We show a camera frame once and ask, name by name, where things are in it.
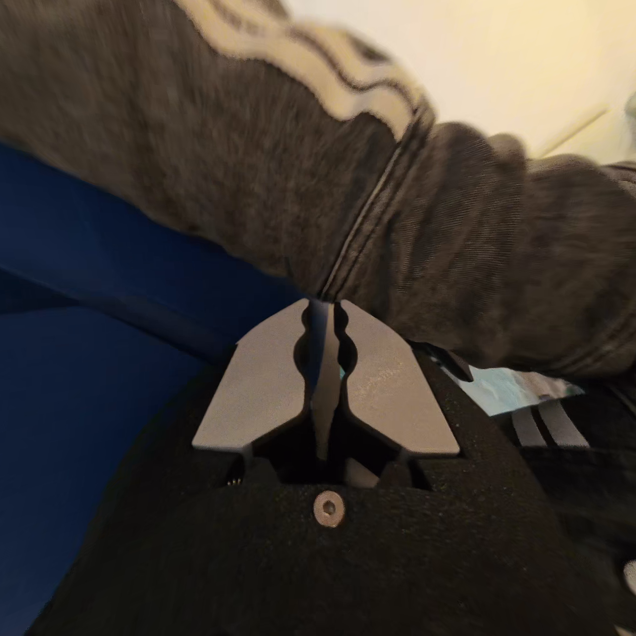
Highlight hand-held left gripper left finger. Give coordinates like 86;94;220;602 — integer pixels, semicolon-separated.
192;299;311;461

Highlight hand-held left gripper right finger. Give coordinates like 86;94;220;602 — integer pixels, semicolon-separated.
334;299;461;466

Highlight blue sheet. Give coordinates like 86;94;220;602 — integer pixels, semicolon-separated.
0;141;345;636

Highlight person's right forearm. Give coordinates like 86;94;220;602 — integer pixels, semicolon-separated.
0;0;636;384

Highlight teal packet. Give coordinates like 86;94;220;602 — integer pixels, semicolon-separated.
466;365;588;417

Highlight black pants with white stripes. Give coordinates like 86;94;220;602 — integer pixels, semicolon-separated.
489;380;636;636

